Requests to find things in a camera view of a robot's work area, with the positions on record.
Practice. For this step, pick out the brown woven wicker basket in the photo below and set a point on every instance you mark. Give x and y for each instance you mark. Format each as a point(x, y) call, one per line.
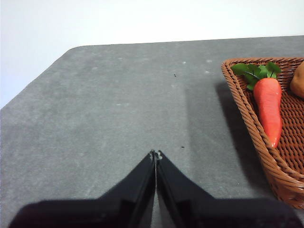
point(256, 137)

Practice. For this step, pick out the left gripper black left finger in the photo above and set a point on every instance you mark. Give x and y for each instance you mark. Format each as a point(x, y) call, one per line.
point(123, 209)

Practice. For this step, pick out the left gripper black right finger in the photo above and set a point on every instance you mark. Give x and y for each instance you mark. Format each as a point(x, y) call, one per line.
point(190, 210)

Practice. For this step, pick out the tan potato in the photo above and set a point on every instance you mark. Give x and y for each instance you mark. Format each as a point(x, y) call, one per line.
point(298, 83)

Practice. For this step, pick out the orange carrot with green leaves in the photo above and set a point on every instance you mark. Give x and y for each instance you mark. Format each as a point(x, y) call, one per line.
point(269, 107)

